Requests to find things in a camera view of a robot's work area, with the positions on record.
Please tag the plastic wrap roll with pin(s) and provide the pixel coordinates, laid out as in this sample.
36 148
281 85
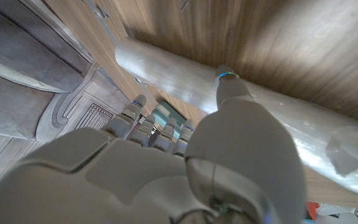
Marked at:
166 71

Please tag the printed living room backdrop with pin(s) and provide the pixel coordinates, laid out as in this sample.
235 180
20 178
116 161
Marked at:
20 77

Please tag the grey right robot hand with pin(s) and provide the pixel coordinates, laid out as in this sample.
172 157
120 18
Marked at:
104 186

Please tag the teal soap box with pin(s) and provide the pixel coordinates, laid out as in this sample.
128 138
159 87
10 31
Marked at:
163 113

